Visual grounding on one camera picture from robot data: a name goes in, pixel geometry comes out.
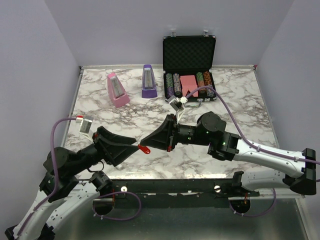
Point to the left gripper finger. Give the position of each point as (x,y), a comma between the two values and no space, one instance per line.
(120,153)
(106,138)

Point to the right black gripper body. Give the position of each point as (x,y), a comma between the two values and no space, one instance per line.
(175,137)

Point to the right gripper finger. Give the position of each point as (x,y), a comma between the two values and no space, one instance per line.
(161,134)
(160,144)

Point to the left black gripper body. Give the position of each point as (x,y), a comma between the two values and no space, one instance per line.
(104,147)

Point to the red key fob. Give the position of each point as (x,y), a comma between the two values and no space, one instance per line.
(144,149)

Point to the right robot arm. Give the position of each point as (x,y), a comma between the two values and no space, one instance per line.
(295,170)

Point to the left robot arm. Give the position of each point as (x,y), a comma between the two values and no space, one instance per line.
(53,205)

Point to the pink metronome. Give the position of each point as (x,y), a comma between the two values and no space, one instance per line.
(116,91)

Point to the purple metronome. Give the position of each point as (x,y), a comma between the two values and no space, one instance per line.
(148,85)

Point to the pink playing card deck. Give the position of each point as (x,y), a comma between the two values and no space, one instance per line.
(188,83)

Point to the black poker chip case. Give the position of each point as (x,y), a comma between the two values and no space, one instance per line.
(187,55)

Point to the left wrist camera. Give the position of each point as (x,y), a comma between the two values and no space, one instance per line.
(85,126)

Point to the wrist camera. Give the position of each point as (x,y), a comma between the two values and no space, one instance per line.
(85,126)
(178,104)

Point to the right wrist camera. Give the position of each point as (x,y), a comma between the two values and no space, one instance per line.
(178,104)

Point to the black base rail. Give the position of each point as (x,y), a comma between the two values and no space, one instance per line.
(172,193)

